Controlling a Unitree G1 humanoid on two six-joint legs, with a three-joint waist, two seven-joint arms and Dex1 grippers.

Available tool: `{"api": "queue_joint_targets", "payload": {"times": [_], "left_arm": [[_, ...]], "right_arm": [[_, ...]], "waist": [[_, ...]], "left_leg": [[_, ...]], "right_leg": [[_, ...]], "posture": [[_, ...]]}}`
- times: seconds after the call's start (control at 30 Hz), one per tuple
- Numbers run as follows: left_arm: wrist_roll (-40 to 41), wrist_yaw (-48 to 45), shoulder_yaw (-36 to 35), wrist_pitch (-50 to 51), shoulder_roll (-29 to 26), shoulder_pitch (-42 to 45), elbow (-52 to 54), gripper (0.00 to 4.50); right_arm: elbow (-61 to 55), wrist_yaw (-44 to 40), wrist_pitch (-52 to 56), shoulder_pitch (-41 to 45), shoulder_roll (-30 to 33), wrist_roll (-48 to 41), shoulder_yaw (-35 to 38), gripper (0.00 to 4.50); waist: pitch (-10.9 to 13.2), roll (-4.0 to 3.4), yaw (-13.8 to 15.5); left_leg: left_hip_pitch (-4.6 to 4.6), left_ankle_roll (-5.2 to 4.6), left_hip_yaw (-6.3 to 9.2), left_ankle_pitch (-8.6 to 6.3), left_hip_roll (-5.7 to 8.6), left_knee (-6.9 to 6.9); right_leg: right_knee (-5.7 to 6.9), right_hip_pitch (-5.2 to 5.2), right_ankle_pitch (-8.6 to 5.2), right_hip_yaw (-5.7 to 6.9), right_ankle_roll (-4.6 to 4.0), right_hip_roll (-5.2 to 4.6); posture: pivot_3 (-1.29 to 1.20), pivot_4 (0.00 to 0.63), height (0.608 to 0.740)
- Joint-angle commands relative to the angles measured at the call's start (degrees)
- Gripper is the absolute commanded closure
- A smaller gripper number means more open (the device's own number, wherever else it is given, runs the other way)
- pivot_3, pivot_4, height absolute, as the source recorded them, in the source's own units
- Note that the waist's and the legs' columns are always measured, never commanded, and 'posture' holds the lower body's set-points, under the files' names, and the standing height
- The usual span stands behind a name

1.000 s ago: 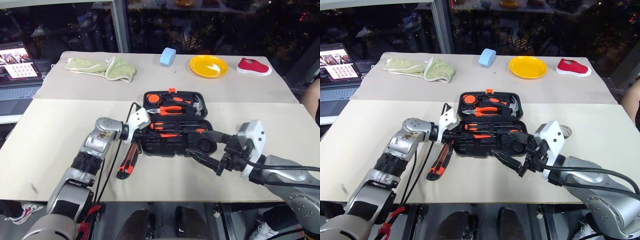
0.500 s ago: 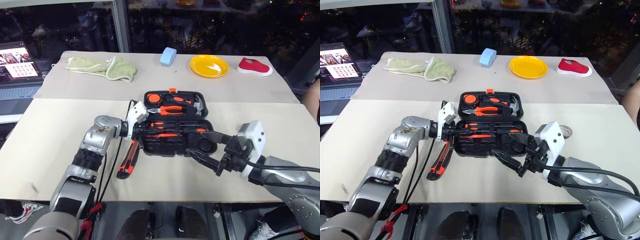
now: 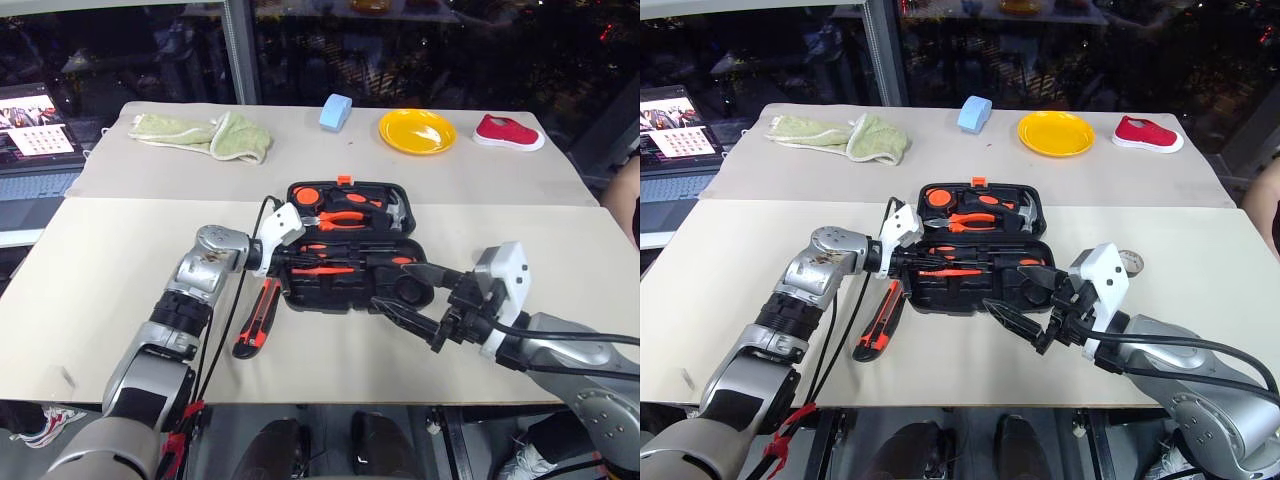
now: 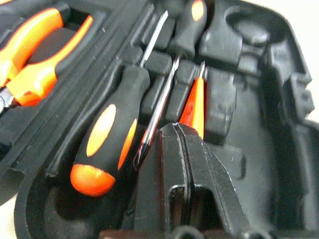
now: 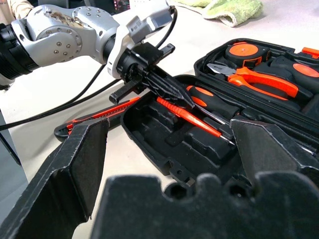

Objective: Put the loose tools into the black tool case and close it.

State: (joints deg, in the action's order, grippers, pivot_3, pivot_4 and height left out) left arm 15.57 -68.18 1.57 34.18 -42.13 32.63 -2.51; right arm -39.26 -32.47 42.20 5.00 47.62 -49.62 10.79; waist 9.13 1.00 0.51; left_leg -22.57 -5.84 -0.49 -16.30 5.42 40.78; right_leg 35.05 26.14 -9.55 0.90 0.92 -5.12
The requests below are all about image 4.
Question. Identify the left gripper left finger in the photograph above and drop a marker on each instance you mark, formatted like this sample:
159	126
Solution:
159	174

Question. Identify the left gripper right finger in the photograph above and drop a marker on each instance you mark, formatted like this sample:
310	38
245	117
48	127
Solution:
214	189

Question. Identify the orange voltage tester pen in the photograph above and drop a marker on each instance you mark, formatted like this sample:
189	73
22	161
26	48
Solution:
195	109

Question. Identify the black plastic tool case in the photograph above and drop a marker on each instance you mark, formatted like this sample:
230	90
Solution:
274	149

